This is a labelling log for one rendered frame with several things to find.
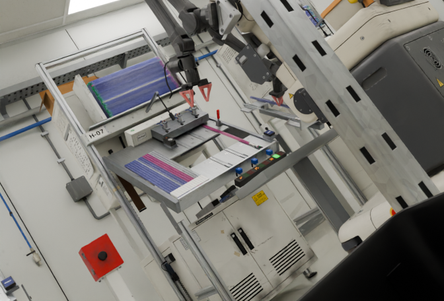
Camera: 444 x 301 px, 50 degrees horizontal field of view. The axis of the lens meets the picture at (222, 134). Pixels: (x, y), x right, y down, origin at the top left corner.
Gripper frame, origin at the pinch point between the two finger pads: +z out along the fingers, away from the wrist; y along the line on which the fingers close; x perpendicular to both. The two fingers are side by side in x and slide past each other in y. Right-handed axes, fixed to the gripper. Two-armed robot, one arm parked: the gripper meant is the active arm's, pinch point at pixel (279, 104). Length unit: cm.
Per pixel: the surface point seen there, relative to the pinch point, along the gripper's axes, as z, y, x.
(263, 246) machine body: 56, 54, 29
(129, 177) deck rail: 5, 96, -20
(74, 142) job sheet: 4, 96, -83
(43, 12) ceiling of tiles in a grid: -41, 26, -256
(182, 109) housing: -2, 38, -47
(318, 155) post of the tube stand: 26.9, -0.2, 26.6
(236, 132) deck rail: 8.2, 28.4, -10.0
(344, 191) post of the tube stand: 45, 1, 44
